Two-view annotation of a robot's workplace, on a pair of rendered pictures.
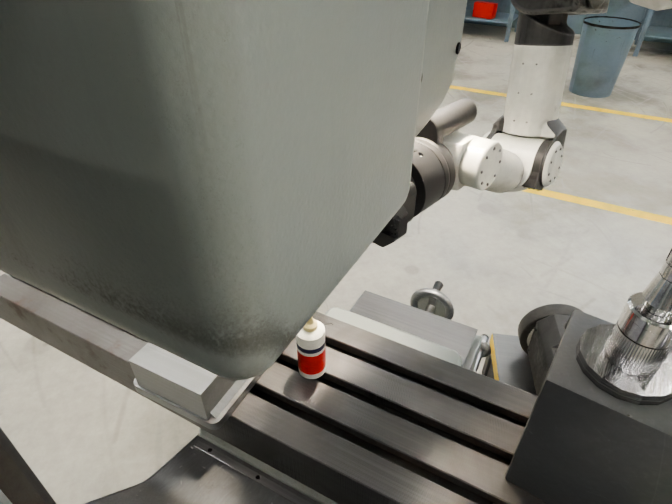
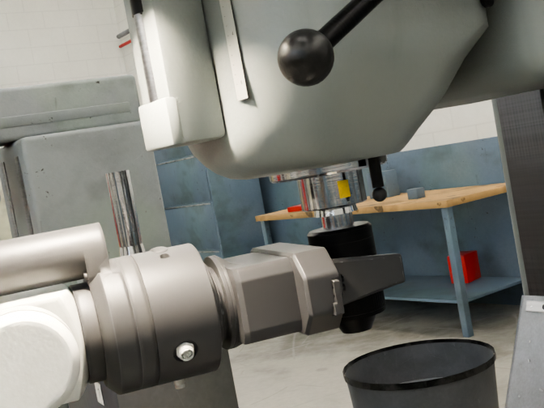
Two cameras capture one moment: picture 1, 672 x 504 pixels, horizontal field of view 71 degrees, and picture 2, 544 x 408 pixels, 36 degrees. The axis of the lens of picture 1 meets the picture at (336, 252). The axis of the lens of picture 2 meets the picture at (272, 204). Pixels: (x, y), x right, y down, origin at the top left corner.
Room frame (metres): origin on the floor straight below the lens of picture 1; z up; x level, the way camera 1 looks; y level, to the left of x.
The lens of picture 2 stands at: (0.98, 0.24, 1.32)
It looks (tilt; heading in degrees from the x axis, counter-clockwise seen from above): 3 degrees down; 208
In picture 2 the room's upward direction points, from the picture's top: 10 degrees counter-clockwise
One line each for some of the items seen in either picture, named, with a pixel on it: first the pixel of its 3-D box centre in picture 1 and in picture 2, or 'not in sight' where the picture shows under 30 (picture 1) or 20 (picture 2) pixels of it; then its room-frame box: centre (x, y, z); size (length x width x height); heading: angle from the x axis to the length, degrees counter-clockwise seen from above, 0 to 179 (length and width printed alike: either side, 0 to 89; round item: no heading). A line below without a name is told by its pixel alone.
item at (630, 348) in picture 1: (641, 337); not in sight; (0.30, -0.28, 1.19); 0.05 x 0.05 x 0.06
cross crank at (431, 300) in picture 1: (427, 315); not in sight; (0.87, -0.23, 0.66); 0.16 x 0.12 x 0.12; 152
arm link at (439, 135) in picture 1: (445, 153); (53, 317); (0.57, -0.14, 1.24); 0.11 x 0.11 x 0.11; 47
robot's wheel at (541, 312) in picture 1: (554, 333); not in sight; (0.96, -0.64, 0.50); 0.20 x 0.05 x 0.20; 81
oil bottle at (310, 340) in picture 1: (311, 343); not in sight; (0.45, 0.03, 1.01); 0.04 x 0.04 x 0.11
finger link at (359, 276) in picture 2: not in sight; (364, 276); (0.45, 0.03, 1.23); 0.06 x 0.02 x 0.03; 137
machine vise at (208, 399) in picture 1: (244, 301); not in sight; (0.54, 0.14, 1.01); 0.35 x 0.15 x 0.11; 153
